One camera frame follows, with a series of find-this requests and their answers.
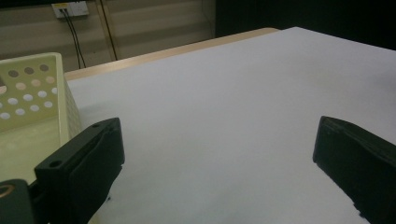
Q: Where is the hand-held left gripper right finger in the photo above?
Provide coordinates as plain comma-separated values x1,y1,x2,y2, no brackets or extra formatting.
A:
312,116,396,224

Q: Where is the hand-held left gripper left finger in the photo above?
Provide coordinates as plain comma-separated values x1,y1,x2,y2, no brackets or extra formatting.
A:
34,117,126,224

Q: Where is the black socket cable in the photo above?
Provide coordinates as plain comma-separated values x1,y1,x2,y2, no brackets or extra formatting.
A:
60,8,83,70
64,8,87,69

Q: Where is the white wall power socket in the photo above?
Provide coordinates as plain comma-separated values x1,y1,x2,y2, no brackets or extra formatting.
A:
50,1,90,19

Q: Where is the pale yellow perforated basket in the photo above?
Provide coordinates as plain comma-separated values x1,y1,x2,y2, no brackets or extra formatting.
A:
0,51,82,185

